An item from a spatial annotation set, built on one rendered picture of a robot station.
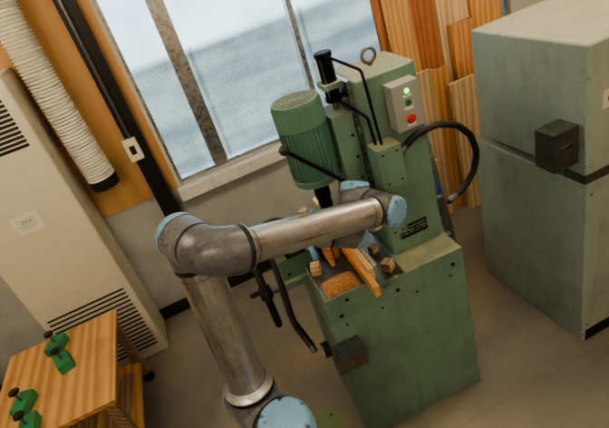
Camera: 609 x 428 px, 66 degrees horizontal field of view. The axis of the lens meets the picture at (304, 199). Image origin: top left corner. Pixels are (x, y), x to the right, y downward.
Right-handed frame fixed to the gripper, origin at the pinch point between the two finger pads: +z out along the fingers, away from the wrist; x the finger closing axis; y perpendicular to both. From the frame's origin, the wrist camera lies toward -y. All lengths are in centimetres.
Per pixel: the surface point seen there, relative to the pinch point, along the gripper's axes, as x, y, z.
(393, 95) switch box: -45, 0, -43
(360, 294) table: 22.6, -4.4, -39.0
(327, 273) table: 18.9, -16.0, -29.8
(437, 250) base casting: 10, -18, -73
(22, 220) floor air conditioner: 22, -107, 106
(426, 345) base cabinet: 53, -26, -77
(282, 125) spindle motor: -33.2, -10.3, -9.1
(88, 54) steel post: -62, -113, 77
